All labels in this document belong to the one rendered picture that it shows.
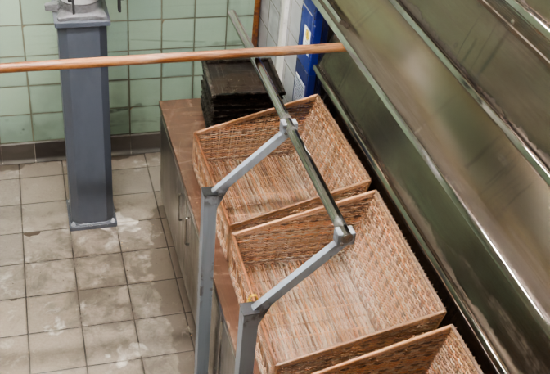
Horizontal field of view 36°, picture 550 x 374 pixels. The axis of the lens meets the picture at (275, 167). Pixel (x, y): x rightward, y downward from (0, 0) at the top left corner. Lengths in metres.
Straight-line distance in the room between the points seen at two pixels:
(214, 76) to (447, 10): 1.30
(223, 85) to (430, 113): 1.18
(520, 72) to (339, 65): 1.15
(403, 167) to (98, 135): 1.45
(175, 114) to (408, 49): 1.30
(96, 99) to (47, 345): 0.97
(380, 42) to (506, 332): 0.96
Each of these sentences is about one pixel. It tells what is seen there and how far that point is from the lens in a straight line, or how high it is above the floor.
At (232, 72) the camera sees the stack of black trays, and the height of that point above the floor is 0.80.
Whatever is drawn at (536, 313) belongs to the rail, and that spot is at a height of 1.25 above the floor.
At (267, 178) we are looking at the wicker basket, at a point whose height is 0.59.
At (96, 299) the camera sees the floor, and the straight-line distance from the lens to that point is 3.48.
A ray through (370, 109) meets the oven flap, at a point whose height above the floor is 1.02.
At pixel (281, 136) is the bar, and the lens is 2.39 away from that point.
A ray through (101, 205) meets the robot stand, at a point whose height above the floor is 0.12.
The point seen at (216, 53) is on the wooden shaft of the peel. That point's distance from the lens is 2.63.
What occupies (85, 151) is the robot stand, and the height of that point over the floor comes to 0.41.
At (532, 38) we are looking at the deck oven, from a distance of 1.93.
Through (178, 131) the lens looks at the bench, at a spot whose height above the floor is 0.58.
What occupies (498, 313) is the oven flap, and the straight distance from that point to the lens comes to 2.16.
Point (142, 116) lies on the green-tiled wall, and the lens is 4.18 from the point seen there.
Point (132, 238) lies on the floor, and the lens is 3.75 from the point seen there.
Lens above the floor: 2.44
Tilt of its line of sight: 35 degrees down
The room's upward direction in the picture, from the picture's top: 6 degrees clockwise
